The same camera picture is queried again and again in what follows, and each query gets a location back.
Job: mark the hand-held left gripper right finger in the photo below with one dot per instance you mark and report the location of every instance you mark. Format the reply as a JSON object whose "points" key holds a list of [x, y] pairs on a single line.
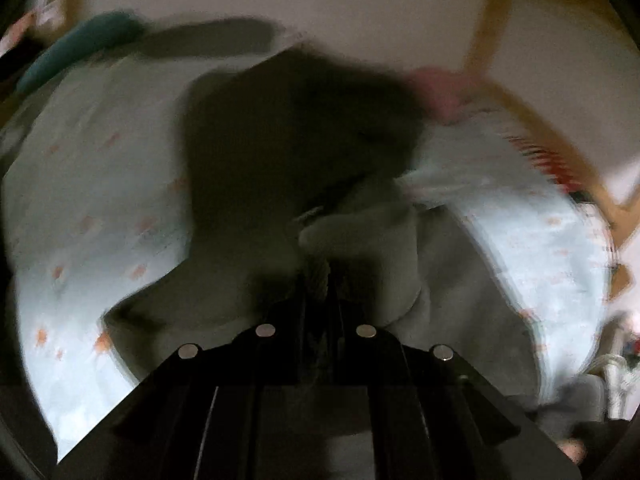
{"points": [[344, 310]]}

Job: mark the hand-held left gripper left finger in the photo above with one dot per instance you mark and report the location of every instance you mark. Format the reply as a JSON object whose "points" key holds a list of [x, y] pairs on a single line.
{"points": [[312, 302]]}

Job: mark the grey knit sweater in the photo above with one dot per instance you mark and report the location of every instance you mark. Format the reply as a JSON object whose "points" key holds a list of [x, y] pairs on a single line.
{"points": [[250, 160]]}

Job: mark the pink plush toy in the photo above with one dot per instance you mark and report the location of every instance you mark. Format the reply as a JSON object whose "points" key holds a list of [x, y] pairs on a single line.
{"points": [[440, 92]]}

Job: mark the red printed cloth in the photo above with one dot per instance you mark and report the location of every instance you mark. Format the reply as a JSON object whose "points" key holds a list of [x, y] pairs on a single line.
{"points": [[545, 160]]}

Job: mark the light blue floral bed sheet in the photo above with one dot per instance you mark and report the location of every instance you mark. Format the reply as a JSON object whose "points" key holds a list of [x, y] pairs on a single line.
{"points": [[75, 185]]}

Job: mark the wooden bed frame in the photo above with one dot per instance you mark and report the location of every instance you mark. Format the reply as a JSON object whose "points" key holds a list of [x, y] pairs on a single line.
{"points": [[482, 35]]}

